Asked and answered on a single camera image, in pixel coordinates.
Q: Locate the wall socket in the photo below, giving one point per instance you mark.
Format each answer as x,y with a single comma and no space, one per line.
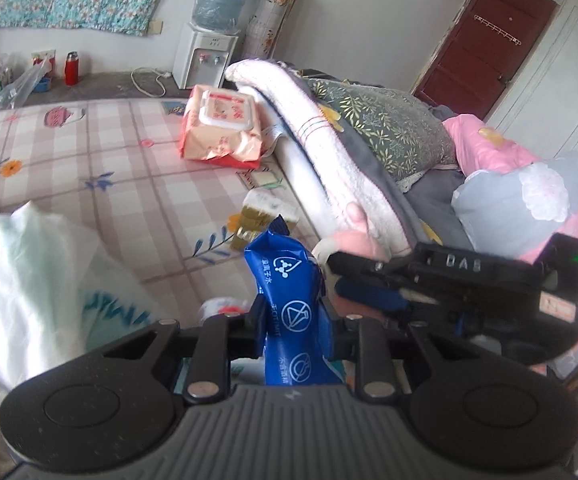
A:
155,27

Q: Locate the green floral pillow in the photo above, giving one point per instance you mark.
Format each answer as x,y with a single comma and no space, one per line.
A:
384,125

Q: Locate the gold tissue pack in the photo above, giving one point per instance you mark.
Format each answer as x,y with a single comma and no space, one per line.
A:
259,220

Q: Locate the white striped blanket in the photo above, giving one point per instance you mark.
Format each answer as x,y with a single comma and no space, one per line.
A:
319,125

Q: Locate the grey quilt with yellow stars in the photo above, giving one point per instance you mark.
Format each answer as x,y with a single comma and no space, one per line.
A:
429,200

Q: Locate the white red-print packet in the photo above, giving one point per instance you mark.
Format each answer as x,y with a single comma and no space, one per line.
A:
224,310

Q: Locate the pink quilt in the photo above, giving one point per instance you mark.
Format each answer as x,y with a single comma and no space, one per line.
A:
494,145

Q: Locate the red thermos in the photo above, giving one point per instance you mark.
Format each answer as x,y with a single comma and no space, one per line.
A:
71,70

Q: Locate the pink plush toy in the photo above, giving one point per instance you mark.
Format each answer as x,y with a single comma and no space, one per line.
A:
354,242

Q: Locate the blue wet wipes pack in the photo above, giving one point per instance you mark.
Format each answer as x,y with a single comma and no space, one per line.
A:
289,305

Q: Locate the green printed plastic bag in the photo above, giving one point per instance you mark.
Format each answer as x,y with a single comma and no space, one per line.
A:
129,310

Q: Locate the checked bed sheet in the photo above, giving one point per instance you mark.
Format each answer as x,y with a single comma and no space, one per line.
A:
119,170

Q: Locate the pink wet wipes pack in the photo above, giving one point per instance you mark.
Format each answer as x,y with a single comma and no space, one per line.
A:
221,130

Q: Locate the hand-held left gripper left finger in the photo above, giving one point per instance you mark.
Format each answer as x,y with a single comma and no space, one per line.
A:
258,322

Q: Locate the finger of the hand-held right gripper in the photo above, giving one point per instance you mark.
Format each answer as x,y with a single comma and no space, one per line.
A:
369,296
369,266

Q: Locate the rolled floral mat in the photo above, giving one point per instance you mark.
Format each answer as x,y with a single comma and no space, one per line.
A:
271,15

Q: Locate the clear plastic bag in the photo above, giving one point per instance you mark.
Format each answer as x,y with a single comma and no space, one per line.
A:
19,87

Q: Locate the grey-blue flower pillow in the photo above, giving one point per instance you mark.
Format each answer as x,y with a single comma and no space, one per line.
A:
509,210

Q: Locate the white water dispenser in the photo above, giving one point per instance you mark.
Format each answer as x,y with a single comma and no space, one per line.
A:
194,60

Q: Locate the dark red door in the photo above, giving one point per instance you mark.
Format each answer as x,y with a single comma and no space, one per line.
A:
484,50

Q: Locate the white door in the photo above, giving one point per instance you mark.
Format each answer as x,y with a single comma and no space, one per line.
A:
559,75

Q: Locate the white plastic bag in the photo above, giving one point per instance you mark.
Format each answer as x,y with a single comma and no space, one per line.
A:
24,285

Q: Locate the metal door hook rack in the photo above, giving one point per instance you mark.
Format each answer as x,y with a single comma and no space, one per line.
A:
496,27

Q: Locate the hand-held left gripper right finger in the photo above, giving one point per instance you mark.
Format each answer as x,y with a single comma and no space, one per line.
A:
339,335

